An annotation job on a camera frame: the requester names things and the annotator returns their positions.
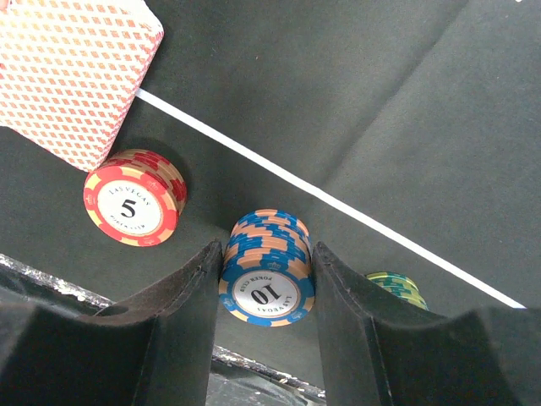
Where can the black poker table mat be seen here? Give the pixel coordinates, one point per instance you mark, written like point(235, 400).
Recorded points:
point(424, 115)

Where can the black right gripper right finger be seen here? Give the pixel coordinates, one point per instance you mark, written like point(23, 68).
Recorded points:
point(377, 349)

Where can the blue poker chip stack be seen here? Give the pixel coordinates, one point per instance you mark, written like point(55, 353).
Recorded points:
point(267, 274)

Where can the green poker chip stack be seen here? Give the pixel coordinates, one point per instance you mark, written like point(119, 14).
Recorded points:
point(399, 285)

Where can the red-backed playing card deck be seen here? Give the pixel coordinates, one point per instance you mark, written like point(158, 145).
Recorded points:
point(70, 71)

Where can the red poker chip stack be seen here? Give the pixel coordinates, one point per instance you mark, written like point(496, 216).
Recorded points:
point(136, 197)

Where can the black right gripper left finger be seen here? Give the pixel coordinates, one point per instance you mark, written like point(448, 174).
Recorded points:
point(153, 348)

